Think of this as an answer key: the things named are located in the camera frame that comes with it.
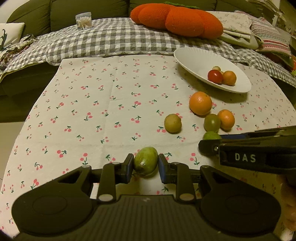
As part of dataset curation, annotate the small orange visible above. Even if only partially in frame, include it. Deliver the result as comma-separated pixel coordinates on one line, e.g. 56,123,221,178
218,109,235,130

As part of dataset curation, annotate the green tomato fruit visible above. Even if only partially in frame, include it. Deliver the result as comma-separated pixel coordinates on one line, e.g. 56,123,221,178
204,114,221,132

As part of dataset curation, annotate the large green mango fruit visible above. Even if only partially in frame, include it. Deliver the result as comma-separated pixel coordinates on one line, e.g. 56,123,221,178
133,147,158,176

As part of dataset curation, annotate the large orange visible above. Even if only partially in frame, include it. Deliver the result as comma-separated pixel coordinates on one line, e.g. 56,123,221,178
189,91,212,116

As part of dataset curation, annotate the yellow-green fruit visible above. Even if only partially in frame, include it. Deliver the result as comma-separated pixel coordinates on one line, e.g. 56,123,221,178
164,113,182,133

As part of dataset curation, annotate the red tomato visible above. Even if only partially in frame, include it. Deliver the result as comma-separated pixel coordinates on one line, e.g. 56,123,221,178
207,69,223,84

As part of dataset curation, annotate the yellow fruit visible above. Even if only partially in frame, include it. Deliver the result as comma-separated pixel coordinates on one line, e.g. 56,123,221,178
212,66,221,71

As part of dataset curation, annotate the person's right hand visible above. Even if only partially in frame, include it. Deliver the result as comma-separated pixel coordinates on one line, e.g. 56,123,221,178
276,175,296,232

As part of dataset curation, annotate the cherry print tablecloth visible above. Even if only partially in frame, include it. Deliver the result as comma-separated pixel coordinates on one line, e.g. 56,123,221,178
1,55,295,237

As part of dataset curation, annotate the white ribbed plate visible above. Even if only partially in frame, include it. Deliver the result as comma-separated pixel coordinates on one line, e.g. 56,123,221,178
174,47,252,93

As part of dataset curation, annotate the striped patterned pillow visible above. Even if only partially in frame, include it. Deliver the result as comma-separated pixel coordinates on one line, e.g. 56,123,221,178
250,19,292,57

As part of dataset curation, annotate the folded floral cloth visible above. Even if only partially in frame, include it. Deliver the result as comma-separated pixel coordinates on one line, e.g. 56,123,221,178
208,11,262,50

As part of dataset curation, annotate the dark green sofa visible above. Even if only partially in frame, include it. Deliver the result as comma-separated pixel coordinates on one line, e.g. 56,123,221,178
1,1,261,123

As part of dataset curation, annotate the orange pumpkin cushion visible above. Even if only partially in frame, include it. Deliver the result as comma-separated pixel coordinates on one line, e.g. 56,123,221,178
130,3,223,39

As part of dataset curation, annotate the grey checkered blanket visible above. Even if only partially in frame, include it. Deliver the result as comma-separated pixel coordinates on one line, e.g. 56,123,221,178
1,18,295,86

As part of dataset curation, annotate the clear cotton swab box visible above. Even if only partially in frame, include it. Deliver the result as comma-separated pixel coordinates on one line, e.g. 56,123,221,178
75,12,92,30

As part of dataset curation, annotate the dark floral fabric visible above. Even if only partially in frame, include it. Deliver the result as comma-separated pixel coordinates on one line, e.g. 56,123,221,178
1,35,37,70

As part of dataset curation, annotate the white printed pillow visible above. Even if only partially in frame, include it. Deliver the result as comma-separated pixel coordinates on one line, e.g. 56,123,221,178
0,23,25,51

